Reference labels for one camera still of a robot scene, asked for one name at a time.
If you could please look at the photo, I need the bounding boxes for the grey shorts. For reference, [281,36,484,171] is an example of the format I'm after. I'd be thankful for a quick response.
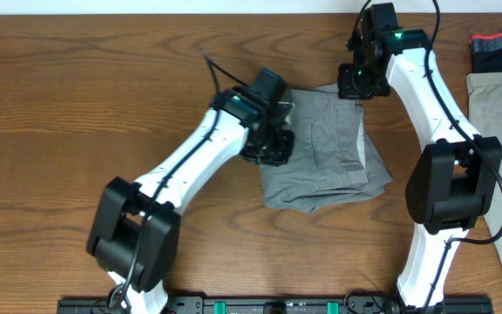
[261,84,393,214]

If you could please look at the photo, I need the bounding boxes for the black mounting rail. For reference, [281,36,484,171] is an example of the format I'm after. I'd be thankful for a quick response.
[57,294,494,314]

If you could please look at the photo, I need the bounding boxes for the black garment red trim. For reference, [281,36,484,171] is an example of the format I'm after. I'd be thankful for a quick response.
[469,32,502,73]

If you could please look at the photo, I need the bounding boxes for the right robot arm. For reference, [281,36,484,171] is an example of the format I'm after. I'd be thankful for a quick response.
[338,22,502,313]

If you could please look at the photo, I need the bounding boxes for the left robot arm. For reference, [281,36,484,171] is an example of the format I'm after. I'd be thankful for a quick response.
[86,87,294,313]

